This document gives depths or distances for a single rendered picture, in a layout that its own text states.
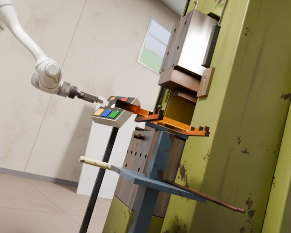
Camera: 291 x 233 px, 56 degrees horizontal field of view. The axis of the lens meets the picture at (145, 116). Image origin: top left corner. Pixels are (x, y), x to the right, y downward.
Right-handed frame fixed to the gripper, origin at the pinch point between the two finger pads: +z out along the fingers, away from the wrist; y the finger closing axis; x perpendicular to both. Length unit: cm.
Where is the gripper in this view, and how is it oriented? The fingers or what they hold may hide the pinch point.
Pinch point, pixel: (102, 102)
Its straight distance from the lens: 168.3
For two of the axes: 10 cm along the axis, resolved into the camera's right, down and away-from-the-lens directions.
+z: 8.9, 3.2, 3.3
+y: 3.6, -0.4, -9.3
